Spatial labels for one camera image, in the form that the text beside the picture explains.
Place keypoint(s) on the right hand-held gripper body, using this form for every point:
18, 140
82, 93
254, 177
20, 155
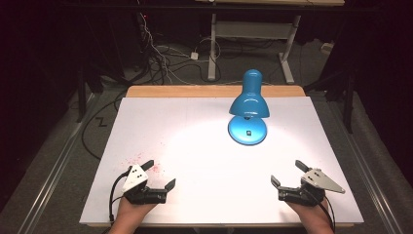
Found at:
308, 190

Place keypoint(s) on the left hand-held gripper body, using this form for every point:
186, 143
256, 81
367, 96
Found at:
142, 193

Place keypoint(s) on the blue desk lamp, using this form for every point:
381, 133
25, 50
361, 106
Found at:
249, 104

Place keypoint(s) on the person's right hand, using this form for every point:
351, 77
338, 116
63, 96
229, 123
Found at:
310, 211

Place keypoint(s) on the person's left hand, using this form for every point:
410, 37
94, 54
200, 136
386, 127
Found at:
130, 211

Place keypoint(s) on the white table cover sheet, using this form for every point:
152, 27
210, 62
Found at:
201, 162

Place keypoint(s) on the black metal stand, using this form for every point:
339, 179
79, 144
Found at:
81, 97

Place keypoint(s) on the white power adapter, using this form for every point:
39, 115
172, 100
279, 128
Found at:
194, 56

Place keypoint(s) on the small white box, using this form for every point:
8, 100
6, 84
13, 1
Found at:
326, 48

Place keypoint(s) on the aluminium floor rail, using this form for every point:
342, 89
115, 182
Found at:
58, 162
367, 169

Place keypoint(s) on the white metal desk frame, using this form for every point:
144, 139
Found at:
253, 31

